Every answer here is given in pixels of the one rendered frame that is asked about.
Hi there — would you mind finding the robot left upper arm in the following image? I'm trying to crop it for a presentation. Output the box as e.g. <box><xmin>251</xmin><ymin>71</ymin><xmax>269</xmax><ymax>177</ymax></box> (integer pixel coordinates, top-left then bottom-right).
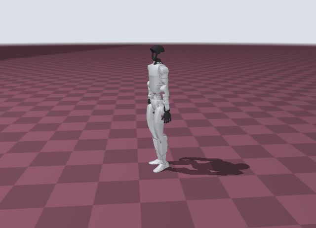
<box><xmin>159</xmin><ymin>66</ymin><xmax>169</xmax><ymax>93</ymax></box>

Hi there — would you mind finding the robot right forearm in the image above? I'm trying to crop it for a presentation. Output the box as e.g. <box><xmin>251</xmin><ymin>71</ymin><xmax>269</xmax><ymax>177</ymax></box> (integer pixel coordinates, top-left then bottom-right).
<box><xmin>148</xmin><ymin>87</ymin><xmax>154</xmax><ymax>102</ymax></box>

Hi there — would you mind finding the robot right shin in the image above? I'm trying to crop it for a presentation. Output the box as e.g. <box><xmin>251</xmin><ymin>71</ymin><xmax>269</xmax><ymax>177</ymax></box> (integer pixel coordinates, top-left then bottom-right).
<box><xmin>152</xmin><ymin>135</ymin><xmax>160</xmax><ymax>160</ymax></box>

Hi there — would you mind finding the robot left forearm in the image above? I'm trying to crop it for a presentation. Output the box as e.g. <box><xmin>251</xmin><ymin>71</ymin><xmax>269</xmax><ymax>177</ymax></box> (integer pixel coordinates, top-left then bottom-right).
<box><xmin>162</xmin><ymin>86</ymin><xmax>170</xmax><ymax>111</ymax></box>

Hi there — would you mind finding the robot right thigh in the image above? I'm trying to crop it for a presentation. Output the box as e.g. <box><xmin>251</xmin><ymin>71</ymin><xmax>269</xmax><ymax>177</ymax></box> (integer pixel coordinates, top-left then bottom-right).
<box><xmin>146</xmin><ymin>104</ymin><xmax>157</xmax><ymax>139</ymax></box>

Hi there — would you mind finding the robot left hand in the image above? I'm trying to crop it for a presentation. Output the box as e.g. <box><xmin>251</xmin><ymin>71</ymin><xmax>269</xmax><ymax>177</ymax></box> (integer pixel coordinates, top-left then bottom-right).
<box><xmin>161</xmin><ymin>106</ymin><xmax>171</xmax><ymax>123</ymax></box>

